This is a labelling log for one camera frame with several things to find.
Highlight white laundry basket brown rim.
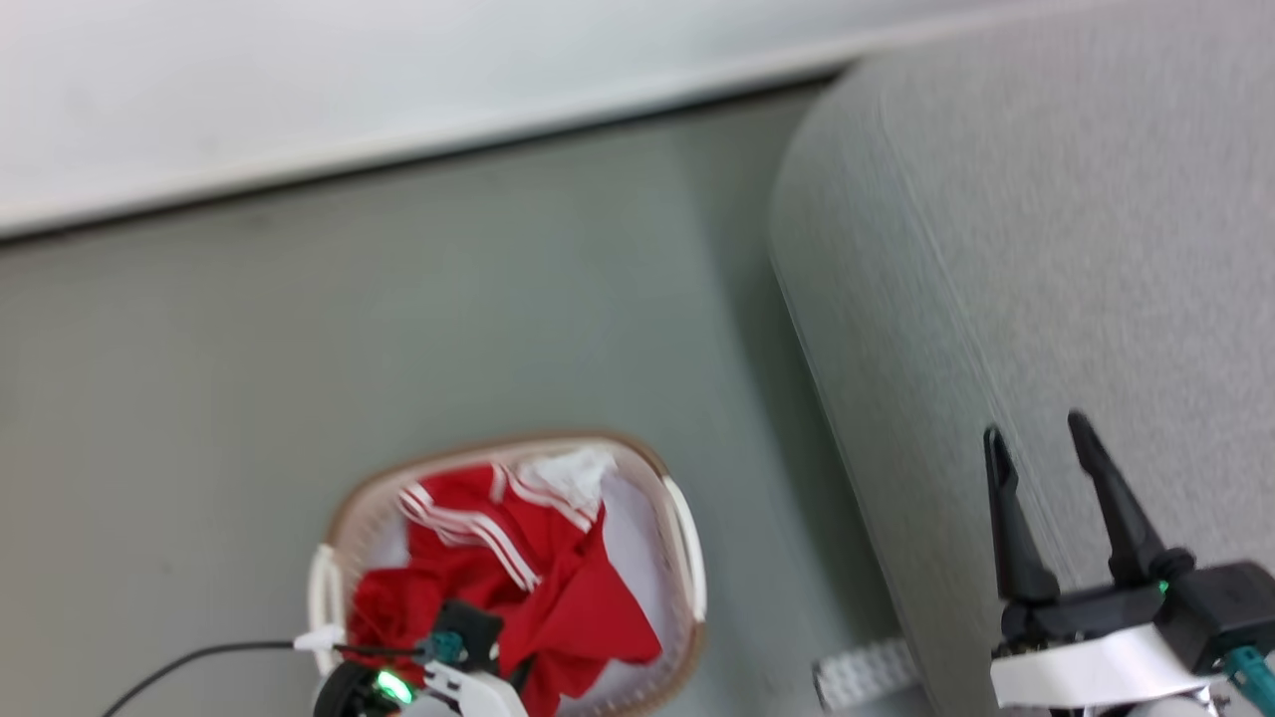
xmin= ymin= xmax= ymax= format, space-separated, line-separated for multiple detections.
xmin=307 ymin=430 xmax=710 ymax=717

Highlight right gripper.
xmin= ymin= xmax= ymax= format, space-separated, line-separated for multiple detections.
xmin=983 ymin=409 xmax=1275 ymax=712

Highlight thin black cable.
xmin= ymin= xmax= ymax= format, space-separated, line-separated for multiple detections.
xmin=100 ymin=639 xmax=431 ymax=717

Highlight teal cable connector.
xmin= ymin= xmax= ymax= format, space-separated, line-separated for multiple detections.
xmin=1223 ymin=645 xmax=1275 ymax=710

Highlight grey fabric sofa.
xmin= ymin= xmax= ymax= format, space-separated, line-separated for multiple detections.
xmin=767 ymin=0 xmax=1275 ymax=717

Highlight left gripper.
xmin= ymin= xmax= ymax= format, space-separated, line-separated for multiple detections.
xmin=314 ymin=598 xmax=531 ymax=717

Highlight white ribbed block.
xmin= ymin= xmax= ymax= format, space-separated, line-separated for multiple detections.
xmin=811 ymin=637 xmax=919 ymax=713

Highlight red garment white stripes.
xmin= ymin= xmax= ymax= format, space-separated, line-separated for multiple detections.
xmin=347 ymin=460 xmax=663 ymax=717

